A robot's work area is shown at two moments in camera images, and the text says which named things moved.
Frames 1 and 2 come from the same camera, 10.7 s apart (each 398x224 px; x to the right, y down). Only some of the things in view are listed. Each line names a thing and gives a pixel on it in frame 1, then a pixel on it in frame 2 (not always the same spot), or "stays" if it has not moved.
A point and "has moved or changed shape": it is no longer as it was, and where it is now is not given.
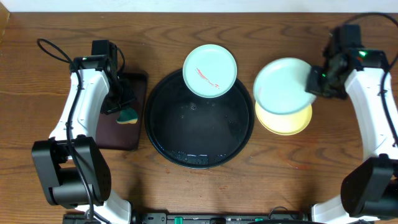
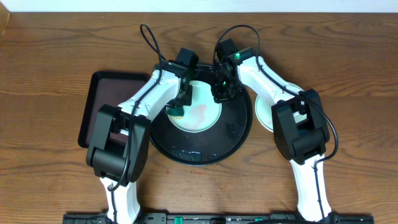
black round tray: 194,132 stays
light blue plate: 209,70 has moved or changed shape
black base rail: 178,218 stays
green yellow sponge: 127,116 has moved or changed shape
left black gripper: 118,104 → 181,101
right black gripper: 311,87 → 217,96
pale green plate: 280,87 has moved or changed shape
